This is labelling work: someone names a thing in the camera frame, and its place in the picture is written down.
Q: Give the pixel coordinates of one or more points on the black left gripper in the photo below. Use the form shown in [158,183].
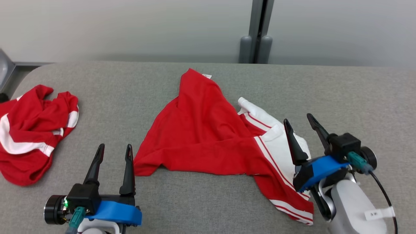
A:
[53,209]

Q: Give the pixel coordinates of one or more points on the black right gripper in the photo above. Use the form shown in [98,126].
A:
[302,178]

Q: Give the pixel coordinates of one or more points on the red shorts with white stripe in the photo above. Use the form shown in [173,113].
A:
[29,120]

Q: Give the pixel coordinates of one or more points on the red Bulls jersey shirt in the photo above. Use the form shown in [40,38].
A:
[201,130]

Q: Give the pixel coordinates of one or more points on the small black object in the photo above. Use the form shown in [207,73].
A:
[3,97]

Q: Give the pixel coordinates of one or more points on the blue right camera bracket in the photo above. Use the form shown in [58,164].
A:
[325,167]

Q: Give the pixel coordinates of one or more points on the blue camera bracket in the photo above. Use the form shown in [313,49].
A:
[117,213]
[325,167]

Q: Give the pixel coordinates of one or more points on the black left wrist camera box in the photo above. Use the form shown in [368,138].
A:
[83,198]

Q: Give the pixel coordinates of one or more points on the blue left camera bracket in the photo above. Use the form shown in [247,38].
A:
[117,213]

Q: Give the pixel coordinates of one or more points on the grey partition joint post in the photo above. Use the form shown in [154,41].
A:
[256,19]

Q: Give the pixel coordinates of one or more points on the grey metal frame piece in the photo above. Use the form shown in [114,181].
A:
[5,68]

